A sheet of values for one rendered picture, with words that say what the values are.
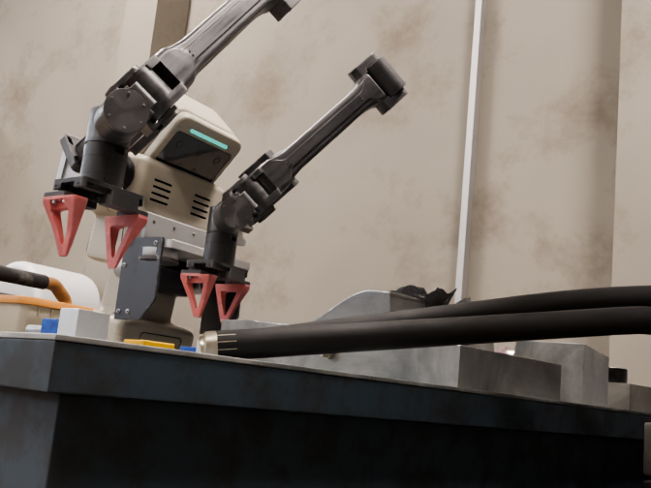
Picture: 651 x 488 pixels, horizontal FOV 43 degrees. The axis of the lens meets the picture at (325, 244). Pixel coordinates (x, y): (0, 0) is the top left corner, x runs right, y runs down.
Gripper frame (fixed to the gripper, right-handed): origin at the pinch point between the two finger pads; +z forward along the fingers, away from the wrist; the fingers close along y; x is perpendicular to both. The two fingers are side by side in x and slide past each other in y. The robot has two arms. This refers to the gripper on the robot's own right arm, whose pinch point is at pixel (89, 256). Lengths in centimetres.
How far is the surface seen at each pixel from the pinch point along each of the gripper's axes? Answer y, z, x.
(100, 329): 1.3, 9.2, -2.9
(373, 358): 32.5, 8.4, -23.8
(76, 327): -2.4, 9.5, -2.9
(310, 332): -1.8, 8.8, -38.5
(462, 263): 313, -64, 110
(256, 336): -5.8, 9.8, -35.1
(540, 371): 50, 7, -41
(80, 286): 249, -40, 334
